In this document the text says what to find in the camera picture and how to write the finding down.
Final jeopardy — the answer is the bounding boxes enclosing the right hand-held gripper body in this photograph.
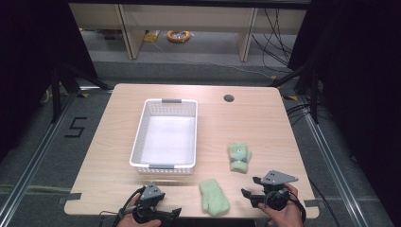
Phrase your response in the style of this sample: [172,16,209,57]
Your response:
[251,169,299,212]

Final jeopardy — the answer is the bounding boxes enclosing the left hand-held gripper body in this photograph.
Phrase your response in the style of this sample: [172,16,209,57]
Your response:
[131,182,166,223]

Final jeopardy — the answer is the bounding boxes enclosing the green mitten with bear face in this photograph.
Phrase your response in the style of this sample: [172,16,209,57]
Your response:
[228,142,253,174]

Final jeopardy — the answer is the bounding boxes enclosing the plain green mitten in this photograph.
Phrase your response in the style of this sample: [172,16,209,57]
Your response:
[199,179,231,218]

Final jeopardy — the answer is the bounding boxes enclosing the white plastic basket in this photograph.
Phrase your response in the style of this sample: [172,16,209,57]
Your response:
[129,97,199,176]

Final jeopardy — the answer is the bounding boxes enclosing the person's left hand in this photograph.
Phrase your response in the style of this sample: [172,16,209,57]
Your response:
[116,194,163,227]

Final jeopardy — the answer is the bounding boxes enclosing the person's right hand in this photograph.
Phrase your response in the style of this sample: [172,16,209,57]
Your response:
[257,183,305,227]

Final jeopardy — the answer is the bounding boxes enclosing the black metal stand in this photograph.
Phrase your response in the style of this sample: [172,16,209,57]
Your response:
[49,61,113,125]
[267,61,321,125]

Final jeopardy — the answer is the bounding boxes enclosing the yellow packet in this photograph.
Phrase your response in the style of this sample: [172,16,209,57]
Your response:
[143,29,161,44]

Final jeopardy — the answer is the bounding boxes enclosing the beige wooden shelf unit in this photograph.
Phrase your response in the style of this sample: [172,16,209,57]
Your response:
[68,3,308,62]

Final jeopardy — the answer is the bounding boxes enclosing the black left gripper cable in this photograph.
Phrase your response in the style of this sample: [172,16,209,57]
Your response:
[99,185,147,227]

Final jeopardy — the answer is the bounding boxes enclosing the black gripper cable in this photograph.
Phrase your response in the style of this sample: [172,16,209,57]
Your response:
[99,185,147,227]
[285,187,307,223]

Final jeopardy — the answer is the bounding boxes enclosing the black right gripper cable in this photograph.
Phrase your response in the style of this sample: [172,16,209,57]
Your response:
[285,187,307,223]

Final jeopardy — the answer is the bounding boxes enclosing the aluminium floor rail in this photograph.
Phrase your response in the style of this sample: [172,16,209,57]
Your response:
[0,91,78,220]
[298,95,368,227]

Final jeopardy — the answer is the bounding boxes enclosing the black floor cables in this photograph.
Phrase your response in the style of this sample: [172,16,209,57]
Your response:
[285,101,333,128]

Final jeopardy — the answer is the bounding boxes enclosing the black hanging cables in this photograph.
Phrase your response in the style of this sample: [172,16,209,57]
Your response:
[251,9,295,74]

